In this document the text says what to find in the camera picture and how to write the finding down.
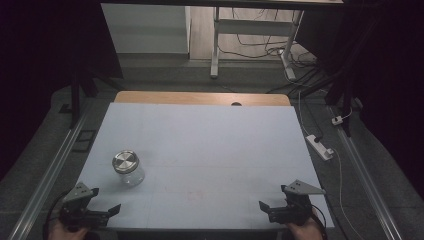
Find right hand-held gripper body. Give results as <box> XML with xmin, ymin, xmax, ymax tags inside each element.
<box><xmin>267</xmin><ymin>179</ymin><xmax>327</xmax><ymax>226</ymax></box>

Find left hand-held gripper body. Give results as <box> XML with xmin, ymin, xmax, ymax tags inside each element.
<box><xmin>59</xmin><ymin>182</ymin><xmax>110</xmax><ymax>233</ymax></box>

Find clear glass jar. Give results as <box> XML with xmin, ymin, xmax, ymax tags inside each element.
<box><xmin>116</xmin><ymin>162</ymin><xmax>146</xmax><ymax>187</ymax></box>

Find round silver metal lid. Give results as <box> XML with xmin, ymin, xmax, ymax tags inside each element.
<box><xmin>111</xmin><ymin>149</ymin><xmax>140</xmax><ymax>175</ymax></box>

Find person's left hand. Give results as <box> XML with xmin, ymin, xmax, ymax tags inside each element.
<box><xmin>47</xmin><ymin>218</ymin><xmax>90</xmax><ymax>240</ymax></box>

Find person's right hand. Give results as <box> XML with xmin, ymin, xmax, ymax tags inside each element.
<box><xmin>285</xmin><ymin>209</ymin><xmax>324</xmax><ymax>240</ymax></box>

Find white power strip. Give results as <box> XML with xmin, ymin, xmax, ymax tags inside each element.
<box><xmin>305</xmin><ymin>134</ymin><xmax>335</xmax><ymax>162</ymax></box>

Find pale blue table mat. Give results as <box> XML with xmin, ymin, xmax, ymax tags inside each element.
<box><xmin>76</xmin><ymin>102</ymin><xmax>335</xmax><ymax>231</ymax></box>

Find black metal stand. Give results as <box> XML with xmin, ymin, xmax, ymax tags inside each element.
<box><xmin>286</xmin><ymin>64</ymin><xmax>363</xmax><ymax>138</ymax></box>
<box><xmin>67</xmin><ymin>64</ymin><xmax>125</xmax><ymax>130</ymax></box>

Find wooden table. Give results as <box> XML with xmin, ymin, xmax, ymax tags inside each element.
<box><xmin>114</xmin><ymin>90</ymin><xmax>292</xmax><ymax>107</ymax></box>

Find grey cabinet panel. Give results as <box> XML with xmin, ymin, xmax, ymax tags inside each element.
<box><xmin>100</xmin><ymin>3</ymin><xmax>191</xmax><ymax>55</ymax></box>

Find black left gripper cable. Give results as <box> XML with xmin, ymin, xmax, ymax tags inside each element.
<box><xmin>42</xmin><ymin>189</ymin><xmax>74</xmax><ymax>240</ymax></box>

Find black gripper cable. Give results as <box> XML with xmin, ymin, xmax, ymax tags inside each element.
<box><xmin>310</xmin><ymin>203</ymin><xmax>330</xmax><ymax>240</ymax></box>
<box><xmin>42</xmin><ymin>189</ymin><xmax>74</xmax><ymax>240</ymax></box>

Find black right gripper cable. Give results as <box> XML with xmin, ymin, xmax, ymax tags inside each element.
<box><xmin>310</xmin><ymin>203</ymin><xmax>330</xmax><ymax>240</ymax></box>

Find aluminium floor rail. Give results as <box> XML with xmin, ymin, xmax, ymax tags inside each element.
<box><xmin>7</xmin><ymin>107</ymin><xmax>92</xmax><ymax>240</ymax></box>
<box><xmin>328</xmin><ymin>105</ymin><xmax>404</xmax><ymax>240</ymax></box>

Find black rectangular floor frame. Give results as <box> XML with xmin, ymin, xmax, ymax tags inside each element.
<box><xmin>71</xmin><ymin>129</ymin><xmax>98</xmax><ymax>154</ymax></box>

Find long white cable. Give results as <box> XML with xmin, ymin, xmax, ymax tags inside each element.
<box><xmin>297</xmin><ymin>90</ymin><xmax>367</xmax><ymax>240</ymax></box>

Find black floor cables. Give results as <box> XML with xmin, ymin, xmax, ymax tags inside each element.
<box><xmin>218</xmin><ymin>8</ymin><xmax>323</xmax><ymax>95</ymax></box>

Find white desk frame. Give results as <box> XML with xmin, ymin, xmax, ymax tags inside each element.
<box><xmin>209</xmin><ymin>6</ymin><xmax>305</xmax><ymax>81</ymax></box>

